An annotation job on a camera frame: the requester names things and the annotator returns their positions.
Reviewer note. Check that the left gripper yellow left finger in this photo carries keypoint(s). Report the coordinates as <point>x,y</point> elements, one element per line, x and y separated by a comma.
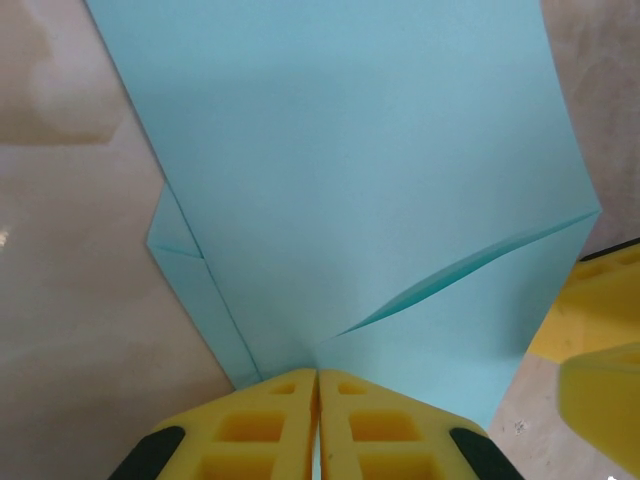
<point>240,435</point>

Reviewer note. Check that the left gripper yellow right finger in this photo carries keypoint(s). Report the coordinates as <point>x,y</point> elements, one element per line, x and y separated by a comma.
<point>390,435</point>

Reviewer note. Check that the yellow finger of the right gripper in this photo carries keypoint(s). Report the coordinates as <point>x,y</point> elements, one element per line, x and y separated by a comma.
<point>605,400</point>
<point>600,310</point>

